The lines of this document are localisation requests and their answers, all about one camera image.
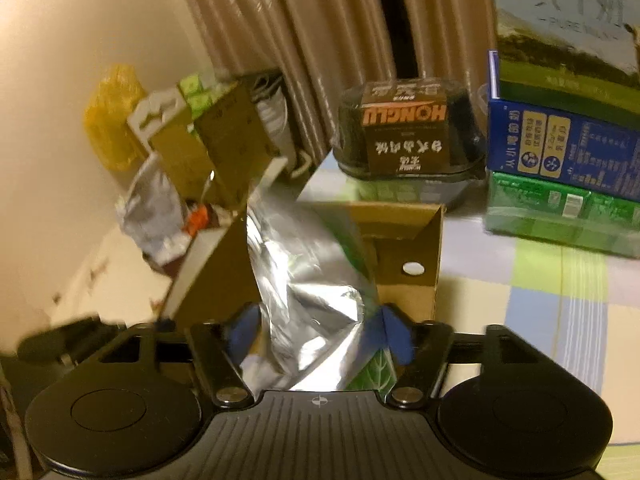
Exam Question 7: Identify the silver foil tea bag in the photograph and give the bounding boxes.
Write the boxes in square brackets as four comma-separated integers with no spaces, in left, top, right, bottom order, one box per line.
[242,193,397,396]

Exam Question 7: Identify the open brown cardboard box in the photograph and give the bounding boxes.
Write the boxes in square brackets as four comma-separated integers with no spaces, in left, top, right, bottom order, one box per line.
[160,200,445,328]

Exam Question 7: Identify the crumpled white plastic bag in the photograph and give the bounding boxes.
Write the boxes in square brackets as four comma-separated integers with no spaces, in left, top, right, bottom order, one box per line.
[116,153,192,270]

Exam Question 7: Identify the plaid tablecloth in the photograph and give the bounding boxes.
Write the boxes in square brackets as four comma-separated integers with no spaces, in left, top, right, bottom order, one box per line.
[299,155,639,479]

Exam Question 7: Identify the green shrink-wrapped drink pack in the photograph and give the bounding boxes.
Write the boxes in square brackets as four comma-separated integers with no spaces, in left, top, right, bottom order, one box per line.
[485,172,639,259]

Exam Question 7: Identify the black Honglu food package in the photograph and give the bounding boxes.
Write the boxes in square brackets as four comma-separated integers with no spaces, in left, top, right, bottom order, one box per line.
[332,78,486,208]

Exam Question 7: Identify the yellow plastic bag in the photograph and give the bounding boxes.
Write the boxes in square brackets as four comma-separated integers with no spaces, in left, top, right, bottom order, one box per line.
[84,64,146,172]

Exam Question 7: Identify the blue milk carton box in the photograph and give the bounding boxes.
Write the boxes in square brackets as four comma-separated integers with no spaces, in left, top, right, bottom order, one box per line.
[487,51,639,202]

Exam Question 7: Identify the green tissue packs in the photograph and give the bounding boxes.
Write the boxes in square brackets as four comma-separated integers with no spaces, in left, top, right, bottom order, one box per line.
[178,68,236,104]

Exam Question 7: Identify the beige window curtain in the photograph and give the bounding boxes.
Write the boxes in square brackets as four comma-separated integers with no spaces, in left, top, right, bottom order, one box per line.
[186,0,496,162]

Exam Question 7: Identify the pure milk carton box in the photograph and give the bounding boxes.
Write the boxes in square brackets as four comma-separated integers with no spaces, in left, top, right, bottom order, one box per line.
[494,0,639,126]

